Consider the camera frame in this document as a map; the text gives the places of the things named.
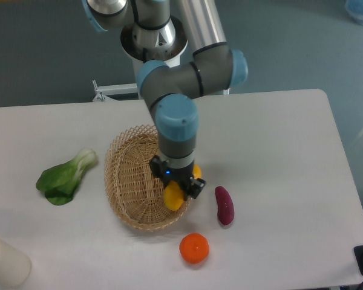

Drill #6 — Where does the woven wicker basket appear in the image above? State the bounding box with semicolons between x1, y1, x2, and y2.
104;124;189;232

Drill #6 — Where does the purple sweet potato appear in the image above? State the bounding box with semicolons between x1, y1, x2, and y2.
215;186;235;226

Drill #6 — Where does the blue plastic bag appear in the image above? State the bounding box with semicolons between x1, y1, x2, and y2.
345;0;363;25

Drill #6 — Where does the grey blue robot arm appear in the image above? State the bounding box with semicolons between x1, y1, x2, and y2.
82;1;248;198

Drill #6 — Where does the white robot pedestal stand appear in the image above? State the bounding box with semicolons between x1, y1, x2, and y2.
91;14;234;103

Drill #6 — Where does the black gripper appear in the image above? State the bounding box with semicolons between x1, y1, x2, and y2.
149;155;206;201

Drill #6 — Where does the green bok choy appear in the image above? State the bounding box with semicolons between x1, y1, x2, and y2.
36;148;97;206

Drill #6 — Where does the orange tangerine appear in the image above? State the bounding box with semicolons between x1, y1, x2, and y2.
179;233;210;265

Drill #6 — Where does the yellow mango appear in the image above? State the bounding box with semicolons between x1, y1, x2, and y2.
163;164;202;211

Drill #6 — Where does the cream cylindrical bottle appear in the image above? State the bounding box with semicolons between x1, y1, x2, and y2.
0;239;31;288

